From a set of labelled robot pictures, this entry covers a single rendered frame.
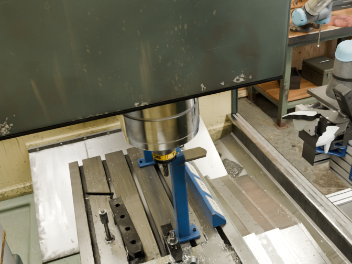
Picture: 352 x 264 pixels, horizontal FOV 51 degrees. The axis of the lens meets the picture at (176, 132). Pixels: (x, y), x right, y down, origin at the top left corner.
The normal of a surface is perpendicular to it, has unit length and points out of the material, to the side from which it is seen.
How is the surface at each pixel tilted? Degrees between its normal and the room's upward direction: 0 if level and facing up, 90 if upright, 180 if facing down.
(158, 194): 0
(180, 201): 90
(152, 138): 90
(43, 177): 24
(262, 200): 8
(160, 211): 0
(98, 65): 90
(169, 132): 90
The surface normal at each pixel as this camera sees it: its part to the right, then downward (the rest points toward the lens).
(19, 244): -0.07, -0.85
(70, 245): 0.06, -0.58
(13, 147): 0.31, 0.48
